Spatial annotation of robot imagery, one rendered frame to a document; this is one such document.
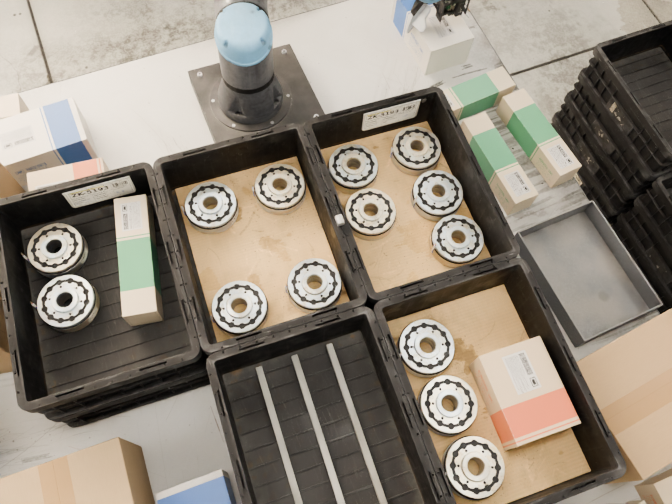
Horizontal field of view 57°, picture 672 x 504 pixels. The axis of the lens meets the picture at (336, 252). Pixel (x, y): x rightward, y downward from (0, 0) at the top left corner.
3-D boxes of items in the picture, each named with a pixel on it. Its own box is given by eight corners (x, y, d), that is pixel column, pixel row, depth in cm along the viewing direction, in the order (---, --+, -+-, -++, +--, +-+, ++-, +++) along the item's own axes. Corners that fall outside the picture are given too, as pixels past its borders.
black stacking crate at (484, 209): (302, 153, 135) (302, 122, 124) (429, 119, 140) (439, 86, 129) (365, 321, 121) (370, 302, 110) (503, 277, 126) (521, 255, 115)
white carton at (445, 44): (390, 18, 165) (395, -8, 157) (431, 6, 167) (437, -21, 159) (424, 75, 158) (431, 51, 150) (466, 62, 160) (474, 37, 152)
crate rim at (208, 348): (153, 165, 121) (150, 159, 119) (301, 127, 126) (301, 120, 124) (205, 359, 107) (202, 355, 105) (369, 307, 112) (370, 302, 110)
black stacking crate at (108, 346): (16, 230, 125) (-11, 203, 114) (163, 190, 130) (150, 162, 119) (48, 423, 111) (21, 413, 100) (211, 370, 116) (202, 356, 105)
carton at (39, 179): (45, 236, 137) (31, 221, 130) (40, 189, 141) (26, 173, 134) (119, 220, 139) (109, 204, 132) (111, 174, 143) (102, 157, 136)
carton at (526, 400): (468, 365, 116) (478, 356, 109) (526, 346, 118) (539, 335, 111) (504, 451, 110) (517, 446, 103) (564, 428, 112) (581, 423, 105)
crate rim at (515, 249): (301, 127, 126) (301, 120, 124) (437, 91, 131) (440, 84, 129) (369, 307, 112) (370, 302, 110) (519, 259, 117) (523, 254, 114)
